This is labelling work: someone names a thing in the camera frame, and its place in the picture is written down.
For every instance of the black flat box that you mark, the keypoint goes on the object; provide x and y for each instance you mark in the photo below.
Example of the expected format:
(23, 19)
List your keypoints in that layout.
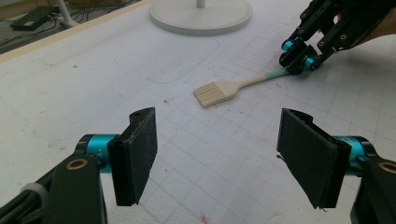
(31, 20)

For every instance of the white hook stand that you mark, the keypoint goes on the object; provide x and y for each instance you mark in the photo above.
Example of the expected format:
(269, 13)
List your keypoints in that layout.
(186, 18)

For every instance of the white grid mat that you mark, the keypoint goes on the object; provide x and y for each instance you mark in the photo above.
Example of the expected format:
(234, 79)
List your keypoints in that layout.
(93, 77)

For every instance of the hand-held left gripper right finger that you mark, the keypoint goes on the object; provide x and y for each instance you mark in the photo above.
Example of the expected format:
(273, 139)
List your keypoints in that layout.
(311, 155)

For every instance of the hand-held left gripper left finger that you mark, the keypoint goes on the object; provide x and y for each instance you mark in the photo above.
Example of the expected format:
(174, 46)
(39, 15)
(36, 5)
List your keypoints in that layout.
(134, 155)

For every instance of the white floor stand frame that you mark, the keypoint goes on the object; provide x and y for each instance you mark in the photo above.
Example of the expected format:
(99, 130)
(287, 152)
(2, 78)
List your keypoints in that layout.
(67, 15)

